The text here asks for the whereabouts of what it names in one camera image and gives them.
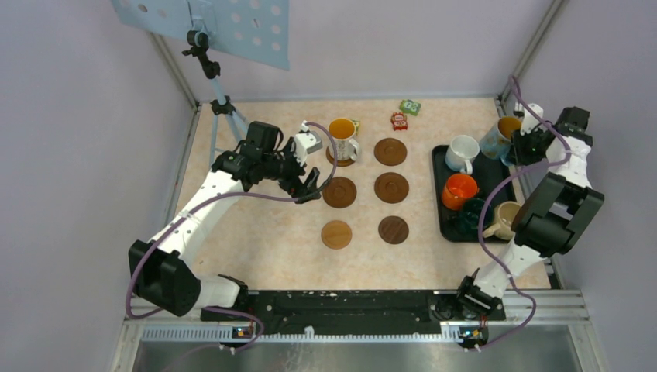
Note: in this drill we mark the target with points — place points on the light blue tripod stand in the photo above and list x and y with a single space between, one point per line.
222 104

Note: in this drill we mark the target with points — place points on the blue mug yellow inside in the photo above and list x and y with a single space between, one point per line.
496 144

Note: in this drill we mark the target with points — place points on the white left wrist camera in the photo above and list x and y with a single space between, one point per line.
306 142

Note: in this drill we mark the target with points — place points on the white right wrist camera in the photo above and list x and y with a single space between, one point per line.
529 121

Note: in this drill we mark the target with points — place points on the brown ridged coaster front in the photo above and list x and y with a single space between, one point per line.
391 187

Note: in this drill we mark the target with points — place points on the light blue perforated board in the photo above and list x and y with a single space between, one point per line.
254 30

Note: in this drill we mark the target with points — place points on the light wood coaster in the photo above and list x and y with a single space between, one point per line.
336 234

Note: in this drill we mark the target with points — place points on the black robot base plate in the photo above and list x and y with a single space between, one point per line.
354 313

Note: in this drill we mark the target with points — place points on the orange glass cup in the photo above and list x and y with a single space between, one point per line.
458 189

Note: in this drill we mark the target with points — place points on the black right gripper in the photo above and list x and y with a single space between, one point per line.
517 142

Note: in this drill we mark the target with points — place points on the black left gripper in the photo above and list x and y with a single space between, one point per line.
300 191

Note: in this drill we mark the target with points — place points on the brown ridged coaster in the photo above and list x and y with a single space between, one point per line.
340 163
391 187
341 192
390 152

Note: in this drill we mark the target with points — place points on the dark walnut wood coaster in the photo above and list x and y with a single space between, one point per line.
393 230

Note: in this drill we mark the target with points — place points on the green owl toy block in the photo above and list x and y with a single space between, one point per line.
410 107

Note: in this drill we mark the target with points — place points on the dark teal glass cup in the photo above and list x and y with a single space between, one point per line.
467 220

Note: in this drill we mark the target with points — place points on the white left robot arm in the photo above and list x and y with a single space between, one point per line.
160 268

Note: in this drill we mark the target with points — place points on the beige ceramic mug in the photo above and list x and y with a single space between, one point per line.
504 215

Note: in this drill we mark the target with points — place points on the white ceramic mug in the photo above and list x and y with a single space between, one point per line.
461 153

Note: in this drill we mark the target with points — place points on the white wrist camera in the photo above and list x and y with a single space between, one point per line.
306 142
529 121

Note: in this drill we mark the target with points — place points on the patterned white mug yellow inside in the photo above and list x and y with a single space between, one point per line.
346 145

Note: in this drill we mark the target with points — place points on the red owl toy block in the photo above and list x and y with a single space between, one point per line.
399 121

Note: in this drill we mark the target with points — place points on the yellow owl toy block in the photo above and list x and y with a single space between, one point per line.
356 126

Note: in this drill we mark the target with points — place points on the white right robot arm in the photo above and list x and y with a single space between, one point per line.
553 217

